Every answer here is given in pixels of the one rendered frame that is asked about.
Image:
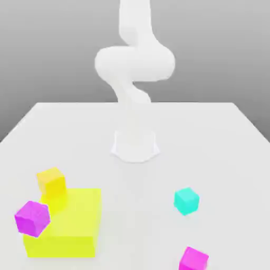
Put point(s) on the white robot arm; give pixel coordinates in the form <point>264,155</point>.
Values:
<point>135,63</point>

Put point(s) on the small cyan cube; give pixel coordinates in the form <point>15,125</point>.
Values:
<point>186,201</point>

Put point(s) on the small orange-yellow cube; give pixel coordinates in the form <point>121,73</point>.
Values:
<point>52,183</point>

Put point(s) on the small magenta cube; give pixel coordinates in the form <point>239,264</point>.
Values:
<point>31,219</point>
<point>193,259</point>

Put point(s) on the large yellow box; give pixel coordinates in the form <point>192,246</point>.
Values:
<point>76,223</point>

